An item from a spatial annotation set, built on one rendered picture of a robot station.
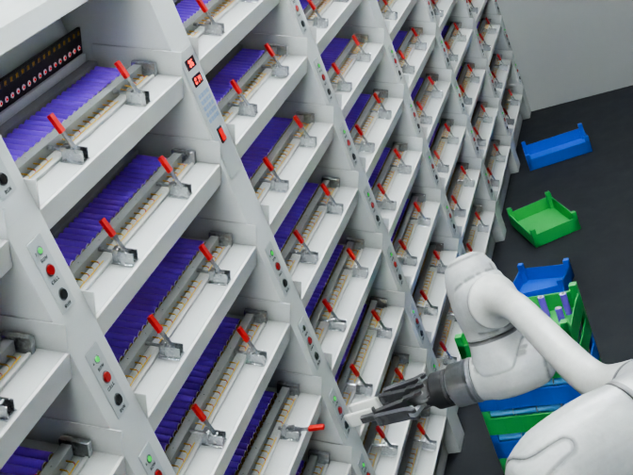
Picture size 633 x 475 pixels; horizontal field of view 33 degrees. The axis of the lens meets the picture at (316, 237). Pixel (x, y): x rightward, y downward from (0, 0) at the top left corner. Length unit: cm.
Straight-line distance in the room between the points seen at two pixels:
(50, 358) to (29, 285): 12
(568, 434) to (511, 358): 57
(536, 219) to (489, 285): 263
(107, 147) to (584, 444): 92
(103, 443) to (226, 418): 41
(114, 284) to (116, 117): 34
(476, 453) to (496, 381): 128
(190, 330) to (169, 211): 23
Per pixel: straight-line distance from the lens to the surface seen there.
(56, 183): 173
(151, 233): 194
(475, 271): 202
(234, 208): 223
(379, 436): 289
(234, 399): 212
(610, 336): 367
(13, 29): 173
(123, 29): 217
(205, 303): 207
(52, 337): 164
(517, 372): 205
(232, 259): 221
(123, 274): 182
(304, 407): 239
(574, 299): 288
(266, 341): 228
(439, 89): 418
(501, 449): 298
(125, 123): 194
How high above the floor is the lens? 192
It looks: 21 degrees down
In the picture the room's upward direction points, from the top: 22 degrees counter-clockwise
